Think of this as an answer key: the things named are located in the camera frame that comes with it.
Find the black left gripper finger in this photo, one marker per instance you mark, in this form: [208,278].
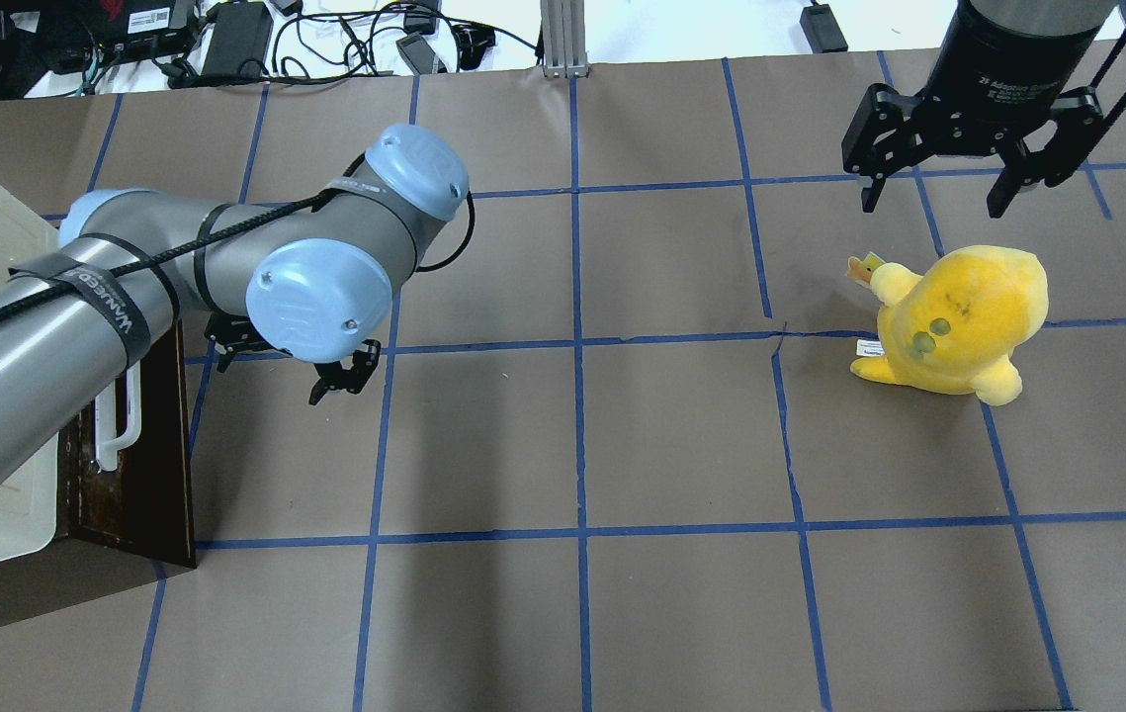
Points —
[329,380]

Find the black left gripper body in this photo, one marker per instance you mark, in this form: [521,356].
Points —
[343,376]

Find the black power adapter brick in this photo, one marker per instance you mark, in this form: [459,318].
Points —
[821,29]

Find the aluminium frame post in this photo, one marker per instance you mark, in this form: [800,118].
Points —
[563,38]

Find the large black power brick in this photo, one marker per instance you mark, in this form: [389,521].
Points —
[240,36]

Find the yellow plush penguin toy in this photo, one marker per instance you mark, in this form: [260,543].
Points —
[953,329]

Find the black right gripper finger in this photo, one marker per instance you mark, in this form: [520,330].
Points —
[871,192]
[1014,175]

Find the dark brown wooden box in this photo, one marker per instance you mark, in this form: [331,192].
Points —
[71,530]

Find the black phone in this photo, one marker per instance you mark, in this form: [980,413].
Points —
[419,57]

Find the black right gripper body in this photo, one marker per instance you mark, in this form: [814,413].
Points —
[1007,71]

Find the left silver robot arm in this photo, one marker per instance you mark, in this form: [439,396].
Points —
[312,279]

